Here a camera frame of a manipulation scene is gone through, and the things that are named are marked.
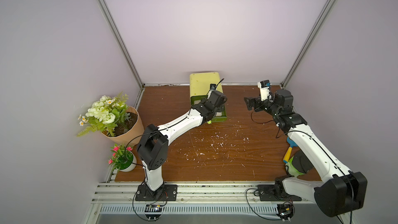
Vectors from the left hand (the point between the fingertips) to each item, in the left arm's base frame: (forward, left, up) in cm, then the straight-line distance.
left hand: (217, 100), depth 86 cm
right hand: (-2, -18, +10) cm, 21 cm away
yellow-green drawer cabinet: (+11, +10, +2) cm, 15 cm away
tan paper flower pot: (-19, +45, -2) cm, 49 cm away
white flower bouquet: (-17, +50, +11) cm, 54 cm away
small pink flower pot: (-30, +48, -11) cm, 58 cm away
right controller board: (-49, -31, -21) cm, 62 cm away
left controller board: (-49, +32, -22) cm, 63 cm away
